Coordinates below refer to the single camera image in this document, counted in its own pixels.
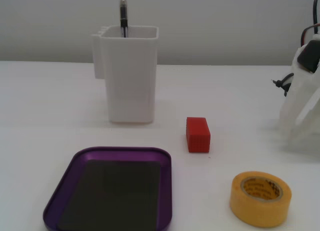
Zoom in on red cube block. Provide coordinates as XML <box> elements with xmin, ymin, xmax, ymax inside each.
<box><xmin>185</xmin><ymin>116</ymin><xmax>211</xmax><ymax>153</ymax></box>

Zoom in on black ballpoint pen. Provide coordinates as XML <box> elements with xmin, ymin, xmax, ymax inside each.
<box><xmin>119</xmin><ymin>0</ymin><xmax>129</xmax><ymax>39</ymax></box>

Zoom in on red servo wire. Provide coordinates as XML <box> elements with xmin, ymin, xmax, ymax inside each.
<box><xmin>299</xmin><ymin>0</ymin><xmax>320</xmax><ymax>46</ymax></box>

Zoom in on yellow masking tape roll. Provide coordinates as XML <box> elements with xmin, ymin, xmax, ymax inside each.
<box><xmin>229</xmin><ymin>171</ymin><xmax>293</xmax><ymax>228</ymax></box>

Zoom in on purple tray with black mat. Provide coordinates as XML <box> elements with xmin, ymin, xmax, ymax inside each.
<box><xmin>42</xmin><ymin>146</ymin><xmax>173</xmax><ymax>231</ymax></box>

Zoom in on white moving gripper finger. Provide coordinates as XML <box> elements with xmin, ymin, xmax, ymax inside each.
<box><xmin>278</xmin><ymin>65</ymin><xmax>320</xmax><ymax>139</ymax></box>

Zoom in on black cable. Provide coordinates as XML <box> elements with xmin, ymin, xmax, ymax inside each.
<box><xmin>271</xmin><ymin>72</ymin><xmax>295</xmax><ymax>97</ymax></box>

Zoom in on white fixed gripper finger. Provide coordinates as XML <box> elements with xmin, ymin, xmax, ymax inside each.
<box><xmin>288</xmin><ymin>90</ymin><xmax>320</xmax><ymax>152</ymax></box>

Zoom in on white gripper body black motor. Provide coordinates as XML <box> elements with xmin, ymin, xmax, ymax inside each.
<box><xmin>291</xmin><ymin>33</ymin><xmax>320</xmax><ymax>92</ymax></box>

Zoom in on white plastic pen holder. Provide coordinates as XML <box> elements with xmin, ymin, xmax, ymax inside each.
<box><xmin>91</xmin><ymin>25</ymin><xmax>160</xmax><ymax>124</ymax></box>

